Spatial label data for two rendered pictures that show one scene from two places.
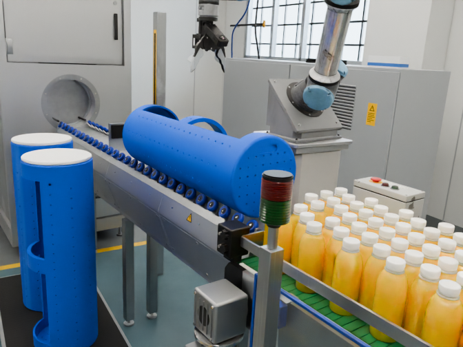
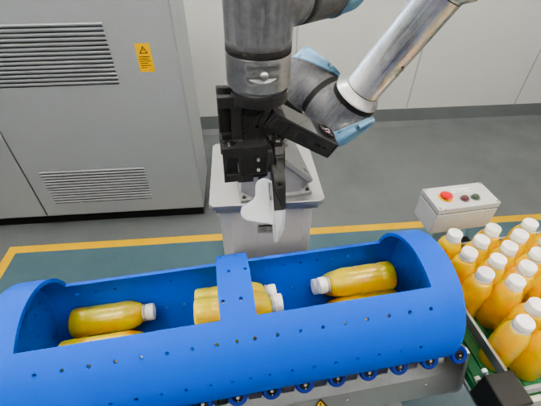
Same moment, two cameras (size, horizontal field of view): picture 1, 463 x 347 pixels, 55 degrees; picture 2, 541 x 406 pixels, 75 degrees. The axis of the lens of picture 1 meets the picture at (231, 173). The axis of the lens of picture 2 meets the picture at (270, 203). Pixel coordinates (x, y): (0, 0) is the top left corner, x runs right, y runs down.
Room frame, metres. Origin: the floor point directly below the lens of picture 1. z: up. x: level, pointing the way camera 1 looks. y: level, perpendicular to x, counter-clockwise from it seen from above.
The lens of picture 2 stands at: (1.54, 0.48, 1.78)
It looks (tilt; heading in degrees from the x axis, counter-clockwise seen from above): 41 degrees down; 296
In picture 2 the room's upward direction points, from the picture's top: straight up
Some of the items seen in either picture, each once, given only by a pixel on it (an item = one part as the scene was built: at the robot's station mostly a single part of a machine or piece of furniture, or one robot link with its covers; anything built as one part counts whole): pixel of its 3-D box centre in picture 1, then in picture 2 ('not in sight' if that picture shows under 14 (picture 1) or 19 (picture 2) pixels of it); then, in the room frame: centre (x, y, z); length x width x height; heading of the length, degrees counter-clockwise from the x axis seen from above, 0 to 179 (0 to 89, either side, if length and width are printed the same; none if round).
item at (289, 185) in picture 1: (276, 187); not in sight; (0.86, -0.09, 1.23); 0.06 x 0.06 x 0.04
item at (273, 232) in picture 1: (275, 211); not in sight; (0.86, -0.09, 1.18); 0.06 x 0.06 x 0.16
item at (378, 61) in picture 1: (388, 62); not in sight; (3.16, -1.03, 1.48); 0.24 x 0.12 x 0.08; 39
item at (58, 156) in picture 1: (57, 156); not in sight; (1.82, 0.74, 1.03); 0.28 x 0.28 x 0.01
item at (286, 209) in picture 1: (275, 208); not in sight; (0.86, -0.09, 1.18); 0.06 x 0.06 x 0.05
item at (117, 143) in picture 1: (118, 137); not in sight; (2.45, 0.64, 1.00); 0.10 x 0.04 x 0.15; 127
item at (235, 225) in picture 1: (234, 240); (497, 395); (1.23, -0.02, 0.95); 0.10 x 0.07 x 0.10; 127
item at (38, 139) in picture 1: (42, 138); not in sight; (2.17, 0.94, 1.03); 0.28 x 0.28 x 0.01
